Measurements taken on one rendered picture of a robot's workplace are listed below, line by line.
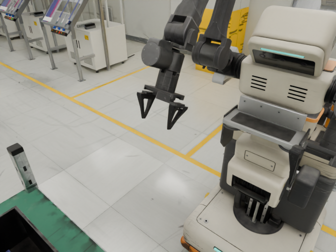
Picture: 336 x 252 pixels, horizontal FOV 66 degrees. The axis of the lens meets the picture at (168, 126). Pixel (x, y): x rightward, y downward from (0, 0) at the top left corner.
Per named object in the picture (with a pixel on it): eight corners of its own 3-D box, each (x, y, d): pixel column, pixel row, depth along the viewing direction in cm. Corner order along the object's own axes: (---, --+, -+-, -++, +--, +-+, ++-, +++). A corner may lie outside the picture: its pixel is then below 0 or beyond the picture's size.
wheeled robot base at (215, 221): (230, 183, 200) (234, 159, 187) (319, 229, 167) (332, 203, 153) (177, 247, 157) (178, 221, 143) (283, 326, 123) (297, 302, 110)
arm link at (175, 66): (189, 53, 71) (173, 49, 74) (176, 47, 65) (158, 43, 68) (182, 78, 72) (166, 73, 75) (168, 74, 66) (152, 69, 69)
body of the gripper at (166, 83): (170, 101, 67) (178, 72, 66) (142, 90, 73) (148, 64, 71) (183, 102, 73) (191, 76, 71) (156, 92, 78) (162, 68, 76)
